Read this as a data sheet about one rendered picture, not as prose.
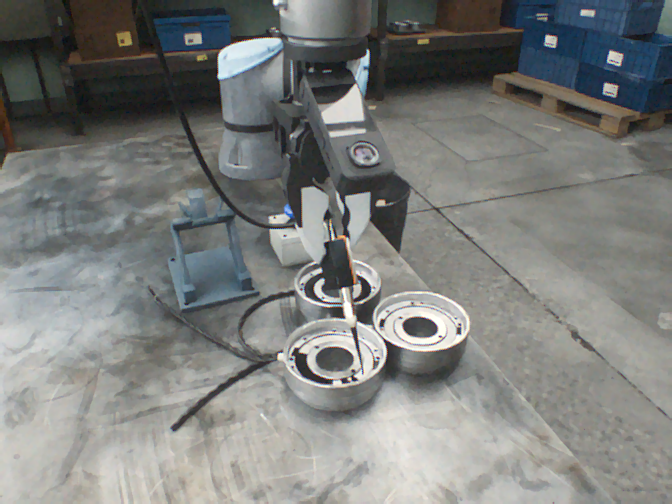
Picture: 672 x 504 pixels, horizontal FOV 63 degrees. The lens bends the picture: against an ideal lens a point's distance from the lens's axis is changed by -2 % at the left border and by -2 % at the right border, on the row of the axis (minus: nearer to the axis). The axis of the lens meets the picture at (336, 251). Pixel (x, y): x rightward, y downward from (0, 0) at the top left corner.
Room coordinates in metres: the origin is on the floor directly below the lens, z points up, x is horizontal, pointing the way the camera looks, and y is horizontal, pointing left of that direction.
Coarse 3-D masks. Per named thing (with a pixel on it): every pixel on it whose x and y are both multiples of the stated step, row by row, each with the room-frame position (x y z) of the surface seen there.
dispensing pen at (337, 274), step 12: (324, 216) 0.49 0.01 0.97; (336, 216) 0.49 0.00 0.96; (336, 240) 0.46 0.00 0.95; (336, 252) 0.46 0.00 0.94; (324, 264) 0.47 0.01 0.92; (336, 264) 0.45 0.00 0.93; (348, 264) 0.45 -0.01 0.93; (324, 276) 0.47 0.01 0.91; (336, 276) 0.44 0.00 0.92; (348, 276) 0.45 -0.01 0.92; (324, 288) 0.46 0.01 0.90; (336, 288) 0.44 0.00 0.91; (348, 288) 0.45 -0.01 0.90; (348, 300) 0.44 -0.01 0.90; (348, 312) 0.44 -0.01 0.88; (348, 324) 0.43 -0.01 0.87; (360, 360) 0.42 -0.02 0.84
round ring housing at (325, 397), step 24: (312, 336) 0.47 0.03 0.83; (360, 336) 0.47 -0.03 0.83; (288, 360) 0.43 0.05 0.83; (312, 360) 0.43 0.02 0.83; (336, 360) 0.45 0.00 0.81; (384, 360) 0.42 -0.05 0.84; (288, 384) 0.41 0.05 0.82; (312, 384) 0.39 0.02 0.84; (360, 384) 0.39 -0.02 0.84; (336, 408) 0.39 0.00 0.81
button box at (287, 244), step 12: (276, 216) 0.72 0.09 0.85; (288, 228) 0.68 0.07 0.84; (276, 240) 0.68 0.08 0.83; (288, 240) 0.66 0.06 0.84; (300, 240) 0.66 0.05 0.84; (324, 240) 0.67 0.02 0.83; (276, 252) 0.68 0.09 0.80; (288, 252) 0.65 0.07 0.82; (300, 252) 0.66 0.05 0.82; (288, 264) 0.65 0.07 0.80
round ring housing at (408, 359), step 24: (384, 312) 0.51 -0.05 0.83; (408, 312) 0.51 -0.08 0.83; (456, 312) 0.51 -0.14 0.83; (384, 336) 0.45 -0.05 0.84; (408, 336) 0.47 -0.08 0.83; (432, 336) 0.49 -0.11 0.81; (456, 336) 0.48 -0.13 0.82; (408, 360) 0.44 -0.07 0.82; (432, 360) 0.43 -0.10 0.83; (456, 360) 0.46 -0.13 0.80
